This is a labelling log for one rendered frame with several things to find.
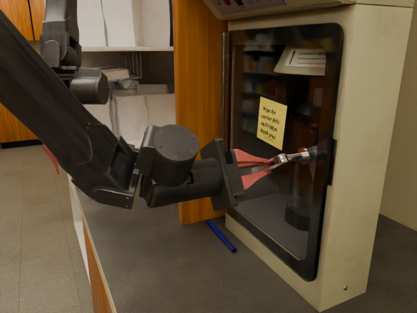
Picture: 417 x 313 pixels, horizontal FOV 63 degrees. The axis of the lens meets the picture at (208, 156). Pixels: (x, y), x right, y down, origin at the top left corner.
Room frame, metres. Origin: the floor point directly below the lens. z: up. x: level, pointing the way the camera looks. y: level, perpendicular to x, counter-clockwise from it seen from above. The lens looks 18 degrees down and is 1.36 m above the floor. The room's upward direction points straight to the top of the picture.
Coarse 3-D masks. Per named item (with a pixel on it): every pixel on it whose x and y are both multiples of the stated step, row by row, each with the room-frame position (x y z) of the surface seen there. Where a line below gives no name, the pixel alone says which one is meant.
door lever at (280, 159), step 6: (300, 150) 0.51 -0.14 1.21; (306, 150) 0.50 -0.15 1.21; (276, 156) 0.48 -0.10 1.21; (282, 156) 0.48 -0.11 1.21; (288, 156) 0.48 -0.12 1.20; (294, 156) 0.49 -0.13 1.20; (300, 156) 0.49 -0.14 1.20; (306, 156) 0.49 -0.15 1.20; (264, 162) 0.51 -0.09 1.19; (270, 162) 0.50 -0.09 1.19; (276, 162) 0.48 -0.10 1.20; (282, 162) 0.47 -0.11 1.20; (288, 162) 0.48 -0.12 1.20; (300, 162) 0.50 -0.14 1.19; (306, 162) 0.49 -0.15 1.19; (252, 168) 0.54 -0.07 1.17; (258, 168) 0.52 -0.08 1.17; (264, 168) 0.51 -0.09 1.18; (270, 168) 0.50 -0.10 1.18
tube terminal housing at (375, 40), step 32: (384, 0) 0.48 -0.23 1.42; (352, 32) 0.46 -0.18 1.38; (384, 32) 0.49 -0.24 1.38; (352, 64) 0.47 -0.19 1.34; (384, 64) 0.49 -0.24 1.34; (352, 96) 0.47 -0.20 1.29; (384, 96) 0.50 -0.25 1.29; (352, 128) 0.47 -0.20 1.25; (384, 128) 0.50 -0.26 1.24; (352, 160) 0.48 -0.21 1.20; (384, 160) 0.51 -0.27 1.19; (352, 192) 0.48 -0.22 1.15; (352, 224) 0.49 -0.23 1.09; (320, 256) 0.47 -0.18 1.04; (352, 256) 0.49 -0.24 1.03; (320, 288) 0.47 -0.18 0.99; (352, 288) 0.50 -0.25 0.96
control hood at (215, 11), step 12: (204, 0) 0.71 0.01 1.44; (288, 0) 0.52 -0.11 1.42; (300, 0) 0.51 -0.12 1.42; (312, 0) 0.49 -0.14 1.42; (324, 0) 0.47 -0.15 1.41; (336, 0) 0.46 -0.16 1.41; (348, 0) 0.46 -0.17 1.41; (216, 12) 0.72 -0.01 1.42; (240, 12) 0.65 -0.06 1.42; (252, 12) 0.62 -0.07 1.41; (264, 12) 0.60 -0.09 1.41; (276, 12) 0.58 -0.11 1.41
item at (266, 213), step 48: (240, 48) 0.68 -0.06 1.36; (288, 48) 0.55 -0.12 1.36; (336, 48) 0.47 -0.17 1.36; (240, 96) 0.68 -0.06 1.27; (288, 96) 0.55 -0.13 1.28; (336, 96) 0.47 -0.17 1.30; (240, 144) 0.67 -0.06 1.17; (288, 144) 0.54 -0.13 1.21; (288, 192) 0.53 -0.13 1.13; (288, 240) 0.52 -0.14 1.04
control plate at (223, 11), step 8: (216, 0) 0.68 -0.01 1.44; (232, 0) 0.63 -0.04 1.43; (248, 0) 0.60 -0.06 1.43; (256, 0) 0.58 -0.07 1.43; (264, 0) 0.57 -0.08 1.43; (272, 0) 0.55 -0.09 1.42; (280, 0) 0.54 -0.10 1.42; (224, 8) 0.68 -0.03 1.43; (232, 8) 0.66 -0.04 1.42; (240, 8) 0.64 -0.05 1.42; (248, 8) 0.62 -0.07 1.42; (256, 8) 0.60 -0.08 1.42
